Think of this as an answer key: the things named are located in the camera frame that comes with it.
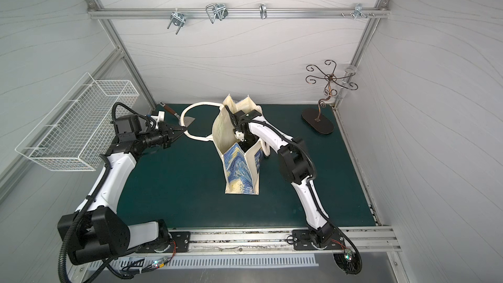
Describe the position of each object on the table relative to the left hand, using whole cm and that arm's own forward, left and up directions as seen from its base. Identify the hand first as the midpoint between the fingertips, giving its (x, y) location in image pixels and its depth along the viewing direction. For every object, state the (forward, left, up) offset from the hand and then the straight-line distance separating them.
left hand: (186, 129), depth 75 cm
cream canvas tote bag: (-12, -23, -2) cm, 26 cm away
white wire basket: (-6, +36, +5) cm, 37 cm away
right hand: (+4, -24, -21) cm, 32 cm away
